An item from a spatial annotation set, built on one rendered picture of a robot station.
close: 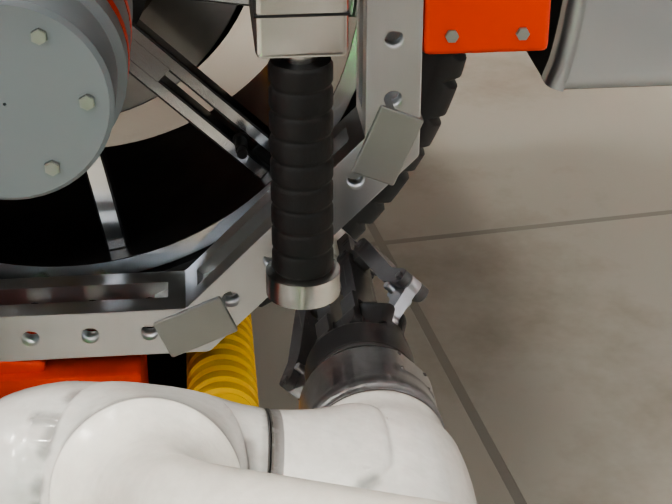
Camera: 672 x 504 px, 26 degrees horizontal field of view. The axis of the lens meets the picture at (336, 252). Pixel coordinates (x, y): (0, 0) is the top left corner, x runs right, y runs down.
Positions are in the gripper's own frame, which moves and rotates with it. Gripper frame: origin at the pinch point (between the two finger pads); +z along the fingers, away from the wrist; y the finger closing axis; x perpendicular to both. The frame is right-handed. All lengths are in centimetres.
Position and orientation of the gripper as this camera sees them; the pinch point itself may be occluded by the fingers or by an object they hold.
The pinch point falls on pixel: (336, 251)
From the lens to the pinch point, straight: 114.2
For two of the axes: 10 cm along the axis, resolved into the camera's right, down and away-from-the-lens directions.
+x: -7.0, -5.9, -3.9
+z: -0.9, -4.7, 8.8
